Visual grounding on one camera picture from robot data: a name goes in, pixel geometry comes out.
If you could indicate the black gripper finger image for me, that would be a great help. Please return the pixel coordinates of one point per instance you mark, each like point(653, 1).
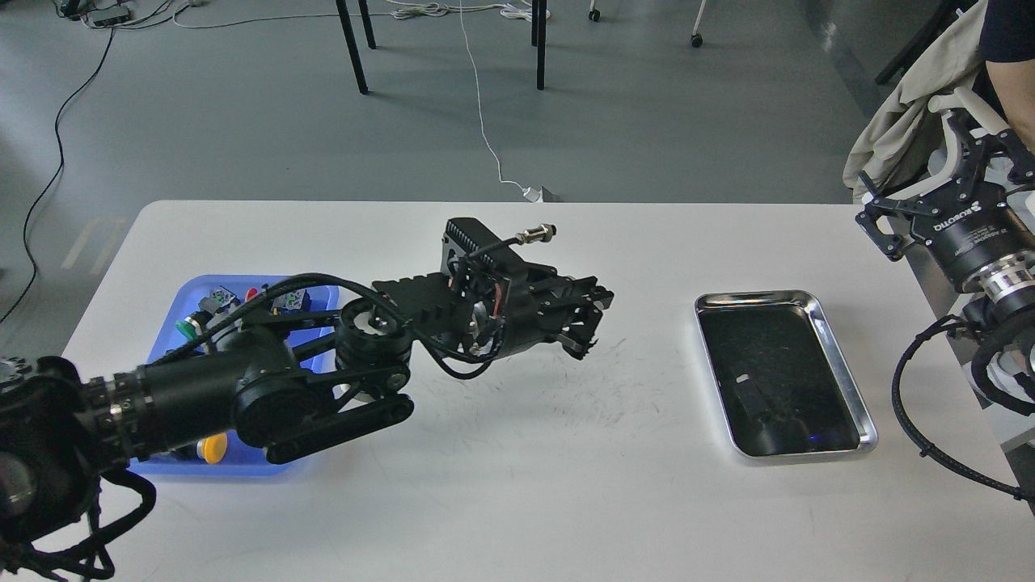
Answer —
point(582, 298)
point(576, 337)

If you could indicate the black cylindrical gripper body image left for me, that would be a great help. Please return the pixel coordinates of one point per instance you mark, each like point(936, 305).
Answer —
point(485, 302)

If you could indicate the black Robotiq gripper body image right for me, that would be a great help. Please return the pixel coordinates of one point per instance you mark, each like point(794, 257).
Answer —
point(966, 236)

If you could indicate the silver metal tray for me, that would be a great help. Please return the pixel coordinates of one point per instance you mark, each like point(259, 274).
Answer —
point(785, 388)

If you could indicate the blue plastic tray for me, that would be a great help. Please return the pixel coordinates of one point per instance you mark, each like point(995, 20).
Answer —
point(240, 460)

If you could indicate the beige jacket on chair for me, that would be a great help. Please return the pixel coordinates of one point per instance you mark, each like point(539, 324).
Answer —
point(952, 61)

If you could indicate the green push button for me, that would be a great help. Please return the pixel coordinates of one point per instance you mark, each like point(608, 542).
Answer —
point(218, 303)

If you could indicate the black table leg left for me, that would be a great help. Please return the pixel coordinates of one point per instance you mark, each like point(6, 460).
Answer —
point(352, 45)

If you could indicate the black table leg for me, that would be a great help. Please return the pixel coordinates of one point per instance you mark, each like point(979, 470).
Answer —
point(539, 20)
point(352, 45)

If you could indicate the black table leg right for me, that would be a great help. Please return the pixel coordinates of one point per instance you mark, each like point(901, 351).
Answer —
point(539, 20)

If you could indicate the yellow push button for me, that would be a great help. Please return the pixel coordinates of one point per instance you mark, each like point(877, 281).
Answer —
point(209, 450)

